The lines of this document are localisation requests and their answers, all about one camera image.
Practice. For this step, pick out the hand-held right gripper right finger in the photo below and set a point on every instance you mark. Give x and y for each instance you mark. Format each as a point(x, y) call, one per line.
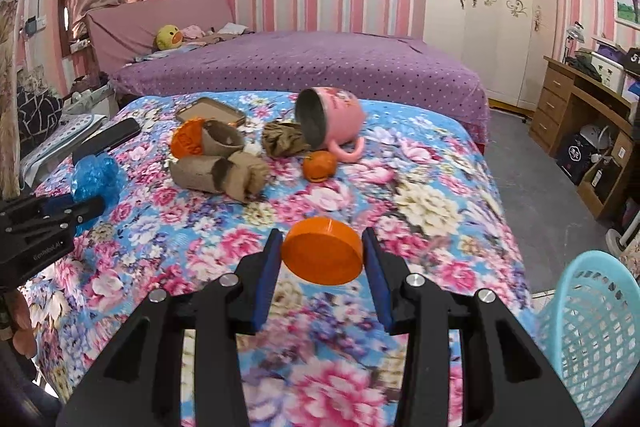
point(380, 287)

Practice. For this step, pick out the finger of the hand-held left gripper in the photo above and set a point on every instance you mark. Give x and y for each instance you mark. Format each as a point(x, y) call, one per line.
point(56, 205)
point(85, 213)

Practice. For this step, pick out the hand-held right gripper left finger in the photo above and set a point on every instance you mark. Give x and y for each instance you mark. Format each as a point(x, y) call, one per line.
point(267, 287)

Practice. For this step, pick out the blue plastic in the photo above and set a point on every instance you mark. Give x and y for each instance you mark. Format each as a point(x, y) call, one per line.
point(95, 177)

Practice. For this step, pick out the orange round plastic lid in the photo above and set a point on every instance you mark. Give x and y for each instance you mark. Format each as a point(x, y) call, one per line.
point(320, 252)

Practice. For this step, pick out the orange ribbed cap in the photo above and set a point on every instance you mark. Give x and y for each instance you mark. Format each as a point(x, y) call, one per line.
point(186, 139)

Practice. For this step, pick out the tangerine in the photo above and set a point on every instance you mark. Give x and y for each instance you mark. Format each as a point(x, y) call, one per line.
point(320, 165)

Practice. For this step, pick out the brown cloth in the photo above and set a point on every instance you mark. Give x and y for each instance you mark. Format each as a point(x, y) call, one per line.
point(285, 139)

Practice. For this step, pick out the teal plastic basket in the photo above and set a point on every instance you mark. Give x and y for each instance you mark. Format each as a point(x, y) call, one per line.
point(590, 332)

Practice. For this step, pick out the person's left hand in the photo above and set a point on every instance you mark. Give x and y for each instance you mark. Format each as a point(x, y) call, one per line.
point(20, 322)

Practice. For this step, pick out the white dotted cloth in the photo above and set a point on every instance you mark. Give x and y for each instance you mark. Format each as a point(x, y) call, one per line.
point(57, 142)

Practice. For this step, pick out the floral printed blanket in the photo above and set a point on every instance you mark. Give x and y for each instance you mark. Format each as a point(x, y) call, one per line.
point(350, 207)

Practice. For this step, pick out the black patterned cushion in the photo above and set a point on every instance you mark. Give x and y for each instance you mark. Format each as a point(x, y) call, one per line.
point(40, 114)

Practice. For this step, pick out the golden floral curtain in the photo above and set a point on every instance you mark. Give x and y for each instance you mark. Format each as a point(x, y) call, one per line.
point(9, 97)

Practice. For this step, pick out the brown phone case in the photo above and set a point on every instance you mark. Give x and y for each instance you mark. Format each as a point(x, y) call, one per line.
point(210, 112)

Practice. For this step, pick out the power strip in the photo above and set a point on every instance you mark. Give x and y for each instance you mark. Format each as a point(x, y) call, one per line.
point(80, 46)

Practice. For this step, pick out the pink metal-lined mug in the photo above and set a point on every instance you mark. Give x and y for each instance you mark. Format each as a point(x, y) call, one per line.
point(335, 112)

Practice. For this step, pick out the pink covered headboard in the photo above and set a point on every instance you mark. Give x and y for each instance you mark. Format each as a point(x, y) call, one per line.
point(130, 27)

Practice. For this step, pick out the yellow duck plush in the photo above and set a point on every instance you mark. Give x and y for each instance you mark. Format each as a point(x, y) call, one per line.
point(168, 38)

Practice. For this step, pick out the pink cloth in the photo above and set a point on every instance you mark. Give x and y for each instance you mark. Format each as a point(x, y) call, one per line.
point(192, 32)

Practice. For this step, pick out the purple dotted bed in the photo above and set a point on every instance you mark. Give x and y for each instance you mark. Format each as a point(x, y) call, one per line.
point(325, 62)

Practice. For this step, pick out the black box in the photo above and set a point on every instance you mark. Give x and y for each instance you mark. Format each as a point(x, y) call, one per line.
point(575, 157)

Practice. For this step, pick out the white round fan base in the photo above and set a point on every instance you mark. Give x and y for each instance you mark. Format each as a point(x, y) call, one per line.
point(616, 239)

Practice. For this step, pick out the cardboard box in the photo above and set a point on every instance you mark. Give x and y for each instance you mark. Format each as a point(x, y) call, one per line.
point(602, 187)

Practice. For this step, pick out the wooden desk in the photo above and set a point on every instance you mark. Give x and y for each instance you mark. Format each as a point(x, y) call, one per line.
point(552, 102)

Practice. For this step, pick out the white appliance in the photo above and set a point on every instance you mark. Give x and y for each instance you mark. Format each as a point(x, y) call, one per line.
point(595, 136)

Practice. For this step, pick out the white wardrobe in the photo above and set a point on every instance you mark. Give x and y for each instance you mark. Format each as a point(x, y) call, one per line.
point(490, 32)

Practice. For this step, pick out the dark green bag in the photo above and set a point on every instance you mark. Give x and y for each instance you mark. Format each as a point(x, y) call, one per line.
point(589, 59)

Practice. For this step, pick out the desk lamp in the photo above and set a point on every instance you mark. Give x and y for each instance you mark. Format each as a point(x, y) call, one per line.
point(576, 37)

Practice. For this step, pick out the white storage box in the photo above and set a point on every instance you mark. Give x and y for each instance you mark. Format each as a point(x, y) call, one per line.
point(610, 67)

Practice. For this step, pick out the black bag with white print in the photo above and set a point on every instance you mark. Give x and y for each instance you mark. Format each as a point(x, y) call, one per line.
point(632, 61)

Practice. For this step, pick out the wall poster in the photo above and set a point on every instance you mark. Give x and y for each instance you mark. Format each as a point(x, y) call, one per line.
point(629, 2)

